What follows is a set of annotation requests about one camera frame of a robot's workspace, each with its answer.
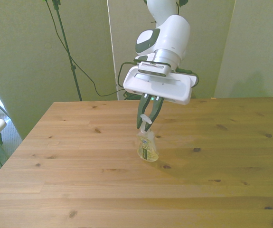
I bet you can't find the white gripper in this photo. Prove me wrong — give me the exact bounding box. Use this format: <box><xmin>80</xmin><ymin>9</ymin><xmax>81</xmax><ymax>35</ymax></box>
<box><xmin>122</xmin><ymin>66</ymin><xmax>197</xmax><ymax>132</ymax></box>

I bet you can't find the clear hand sanitizer bottle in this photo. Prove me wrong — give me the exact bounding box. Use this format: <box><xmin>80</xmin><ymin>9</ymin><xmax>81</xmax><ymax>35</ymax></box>
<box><xmin>136</xmin><ymin>113</ymin><xmax>160</xmax><ymax>163</ymax></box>

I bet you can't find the dark cable bundle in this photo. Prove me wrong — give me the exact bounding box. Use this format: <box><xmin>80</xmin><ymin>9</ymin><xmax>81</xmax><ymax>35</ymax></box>
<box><xmin>122</xmin><ymin>92</ymin><xmax>142</xmax><ymax>101</ymax></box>

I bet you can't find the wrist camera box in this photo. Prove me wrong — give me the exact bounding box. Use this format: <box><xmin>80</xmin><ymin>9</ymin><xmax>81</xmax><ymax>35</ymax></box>
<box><xmin>138</xmin><ymin>61</ymin><xmax>171</xmax><ymax>77</ymax></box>

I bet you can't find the white vertical wall trim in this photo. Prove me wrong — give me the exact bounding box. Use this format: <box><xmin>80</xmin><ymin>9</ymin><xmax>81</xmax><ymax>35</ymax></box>
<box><xmin>106</xmin><ymin>0</ymin><xmax>120</xmax><ymax>101</ymax></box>

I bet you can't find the black camera stand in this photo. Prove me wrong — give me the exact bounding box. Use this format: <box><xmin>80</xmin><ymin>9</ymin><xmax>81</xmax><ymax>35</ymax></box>
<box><xmin>51</xmin><ymin>0</ymin><xmax>83</xmax><ymax>102</ymax></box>

